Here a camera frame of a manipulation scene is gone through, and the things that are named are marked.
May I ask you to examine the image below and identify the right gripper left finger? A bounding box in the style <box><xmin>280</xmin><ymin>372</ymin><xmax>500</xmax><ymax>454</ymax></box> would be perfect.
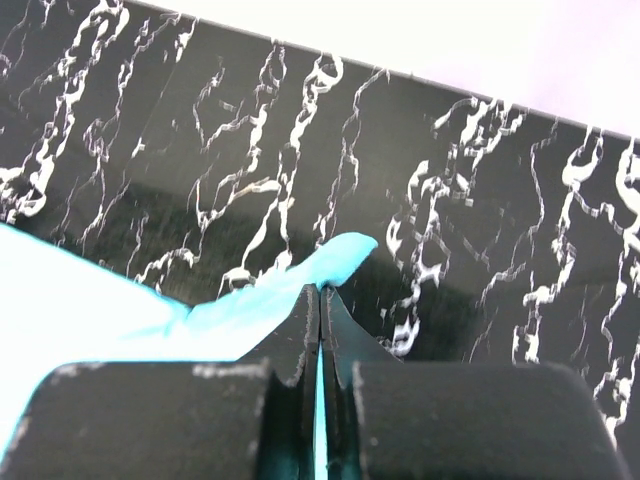
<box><xmin>1</xmin><ymin>285</ymin><xmax>320</xmax><ymax>479</ymax></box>

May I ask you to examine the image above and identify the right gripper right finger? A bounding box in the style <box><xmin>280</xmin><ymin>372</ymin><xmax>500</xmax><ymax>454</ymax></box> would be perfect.
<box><xmin>319</xmin><ymin>288</ymin><xmax>631</xmax><ymax>479</ymax></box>

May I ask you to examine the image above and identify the bright blue t shirt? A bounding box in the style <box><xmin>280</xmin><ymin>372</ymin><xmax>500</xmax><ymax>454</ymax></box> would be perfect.
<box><xmin>1</xmin><ymin>226</ymin><xmax>377</xmax><ymax>457</ymax></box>

